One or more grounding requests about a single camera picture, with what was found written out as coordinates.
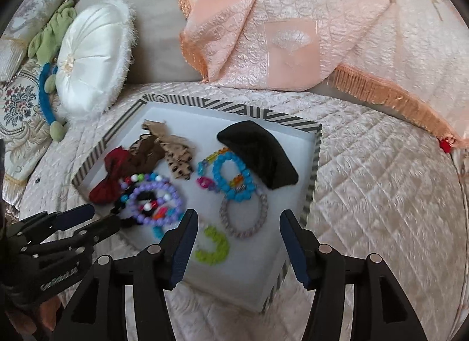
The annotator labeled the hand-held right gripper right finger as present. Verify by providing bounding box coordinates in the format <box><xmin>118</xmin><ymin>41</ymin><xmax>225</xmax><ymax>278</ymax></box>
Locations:
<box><xmin>279</xmin><ymin>209</ymin><xmax>429</xmax><ymax>341</ymax></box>

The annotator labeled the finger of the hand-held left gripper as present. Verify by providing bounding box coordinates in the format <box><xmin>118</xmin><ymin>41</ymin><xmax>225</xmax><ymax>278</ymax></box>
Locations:
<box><xmin>18</xmin><ymin>204</ymin><xmax>96</xmax><ymax>240</ymax></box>
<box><xmin>54</xmin><ymin>215</ymin><xmax>123</xmax><ymax>256</ymax></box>

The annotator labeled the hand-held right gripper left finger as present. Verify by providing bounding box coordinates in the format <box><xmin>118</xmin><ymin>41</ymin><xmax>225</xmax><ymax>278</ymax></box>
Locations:
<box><xmin>51</xmin><ymin>209</ymin><xmax>200</xmax><ymax>341</ymax></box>

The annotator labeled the multicolour bead bracelet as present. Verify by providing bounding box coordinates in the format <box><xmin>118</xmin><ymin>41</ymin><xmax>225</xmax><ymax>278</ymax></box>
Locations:
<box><xmin>150</xmin><ymin>205</ymin><xmax>186</xmax><ymax>242</ymax></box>

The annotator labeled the black bead bracelet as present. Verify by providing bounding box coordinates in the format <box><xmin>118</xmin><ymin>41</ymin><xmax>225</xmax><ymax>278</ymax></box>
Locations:
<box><xmin>110</xmin><ymin>174</ymin><xmax>173</xmax><ymax>230</ymax></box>

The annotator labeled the white tray with striped rim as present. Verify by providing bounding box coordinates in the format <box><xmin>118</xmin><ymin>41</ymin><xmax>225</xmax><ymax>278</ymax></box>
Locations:
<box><xmin>71</xmin><ymin>94</ymin><xmax>323</xmax><ymax>314</ymax></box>

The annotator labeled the blue bead bracelet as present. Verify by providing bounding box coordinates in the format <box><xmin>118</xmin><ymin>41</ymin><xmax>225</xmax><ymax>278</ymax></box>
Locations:
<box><xmin>212</xmin><ymin>153</ymin><xmax>256</xmax><ymax>202</ymax></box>

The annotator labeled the animal print hair bow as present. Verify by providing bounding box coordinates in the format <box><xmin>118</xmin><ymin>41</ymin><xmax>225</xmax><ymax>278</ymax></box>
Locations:
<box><xmin>141</xmin><ymin>120</ymin><xmax>196</xmax><ymax>181</ymax></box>

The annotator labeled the dark brown hair bow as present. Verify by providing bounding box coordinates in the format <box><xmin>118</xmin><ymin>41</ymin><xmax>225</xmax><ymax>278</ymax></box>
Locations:
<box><xmin>128</xmin><ymin>135</ymin><xmax>167</xmax><ymax>173</ymax></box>

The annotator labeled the person's left hand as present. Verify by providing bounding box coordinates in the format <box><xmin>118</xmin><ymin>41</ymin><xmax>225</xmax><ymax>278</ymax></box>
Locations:
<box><xmin>0</xmin><ymin>295</ymin><xmax>61</xmax><ymax>341</ymax></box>

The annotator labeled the red hair bow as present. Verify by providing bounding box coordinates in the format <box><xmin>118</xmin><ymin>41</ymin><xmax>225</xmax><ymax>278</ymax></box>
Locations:
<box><xmin>89</xmin><ymin>145</ymin><xmax>127</xmax><ymax>205</ymax></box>

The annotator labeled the cream quilted bedspread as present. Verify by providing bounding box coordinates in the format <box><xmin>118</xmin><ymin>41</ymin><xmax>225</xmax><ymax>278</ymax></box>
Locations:
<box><xmin>18</xmin><ymin>81</ymin><xmax>469</xmax><ymax>341</ymax></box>

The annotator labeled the black velvet hair clip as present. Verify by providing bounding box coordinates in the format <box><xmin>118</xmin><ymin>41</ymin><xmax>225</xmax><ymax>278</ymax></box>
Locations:
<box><xmin>217</xmin><ymin>120</ymin><xmax>299</xmax><ymax>191</ymax></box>

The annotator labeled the floral embroidered cushion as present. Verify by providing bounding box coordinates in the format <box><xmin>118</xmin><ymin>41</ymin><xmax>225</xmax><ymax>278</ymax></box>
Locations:
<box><xmin>0</xmin><ymin>59</ymin><xmax>70</xmax><ymax>184</ymax></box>

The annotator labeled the green and blue plush toy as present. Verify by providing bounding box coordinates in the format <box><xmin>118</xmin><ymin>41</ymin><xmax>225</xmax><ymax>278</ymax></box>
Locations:
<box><xmin>27</xmin><ymin>0</ymin><xmax>79</xmax><ymax>142</ymax></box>

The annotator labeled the white round satin pillow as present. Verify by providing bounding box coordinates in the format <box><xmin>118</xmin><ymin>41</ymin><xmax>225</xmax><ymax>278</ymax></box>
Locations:
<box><xmin>55</xmin><ymin>0</ymin><xmax>138</xmax><ymax>122</ymax></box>

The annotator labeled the beige backrest cushion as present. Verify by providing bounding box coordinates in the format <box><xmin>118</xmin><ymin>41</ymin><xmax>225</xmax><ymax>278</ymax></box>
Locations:
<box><xmin>73</xmin><ymin>0</ymin><xmax>206</xmax><ymax>85</ymax></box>

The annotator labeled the beige brocade bolster cushion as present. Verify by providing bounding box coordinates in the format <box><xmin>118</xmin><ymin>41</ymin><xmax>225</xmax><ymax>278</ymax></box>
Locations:
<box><xmin>0</xmin><ymin>0</ymin><xmax>83</xmax><ymax>81</ymax></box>

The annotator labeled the peach fringed blanket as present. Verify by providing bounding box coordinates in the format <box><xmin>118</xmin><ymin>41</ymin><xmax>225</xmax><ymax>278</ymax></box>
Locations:
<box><xmin>175</xmin><ymin>0</ymin><xmax>469</xmax><ymax>151</ymax></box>

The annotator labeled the green plastic chain piece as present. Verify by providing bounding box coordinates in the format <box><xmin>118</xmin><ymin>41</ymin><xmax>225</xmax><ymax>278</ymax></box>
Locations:
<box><xmin>194</xmin><ymin>225</ymin><xmax>230</xmax><ymax>264</ymax></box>

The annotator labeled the purple bead bracelet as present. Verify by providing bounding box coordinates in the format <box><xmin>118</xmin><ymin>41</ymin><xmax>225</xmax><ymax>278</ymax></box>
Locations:
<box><xmin>126</xmin><ymin>174</ymin><xmax>184</xmax><ymax>226</ymax></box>

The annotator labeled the lilac chain bracelet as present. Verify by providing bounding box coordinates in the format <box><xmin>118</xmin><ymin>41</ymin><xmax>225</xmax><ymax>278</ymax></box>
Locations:
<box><xmin>219</xmin><ymin>191</ymin><xmax>269</xmax><ymax>238</ymax></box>

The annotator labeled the colourful plastic chain bracelet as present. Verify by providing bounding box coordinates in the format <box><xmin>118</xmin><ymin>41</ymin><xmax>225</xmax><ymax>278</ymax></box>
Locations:
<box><xmin>196</xmin><ymin>147</ymin><xmax>253</xmax><ymax>192</ymax></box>

